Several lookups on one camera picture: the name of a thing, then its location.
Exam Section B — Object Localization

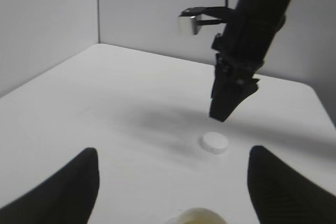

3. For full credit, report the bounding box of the white strawberry yogurt bottle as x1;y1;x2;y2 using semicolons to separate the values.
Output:
165;207;228;224

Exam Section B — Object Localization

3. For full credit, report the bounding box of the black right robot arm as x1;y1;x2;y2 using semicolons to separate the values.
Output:
209;0;291;122

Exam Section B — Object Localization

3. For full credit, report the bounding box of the white plastic bottle cap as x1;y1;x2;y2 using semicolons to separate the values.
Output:
200;132;229;154

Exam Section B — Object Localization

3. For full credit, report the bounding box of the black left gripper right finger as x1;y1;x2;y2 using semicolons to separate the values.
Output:
248;146;335;223

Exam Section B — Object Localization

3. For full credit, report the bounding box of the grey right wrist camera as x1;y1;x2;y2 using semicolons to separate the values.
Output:
177;6;234;36

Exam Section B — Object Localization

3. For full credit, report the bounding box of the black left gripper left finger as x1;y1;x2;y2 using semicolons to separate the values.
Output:
1;148;100;223

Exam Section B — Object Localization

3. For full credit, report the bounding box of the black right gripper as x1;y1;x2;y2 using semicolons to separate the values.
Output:
209;32;275;122

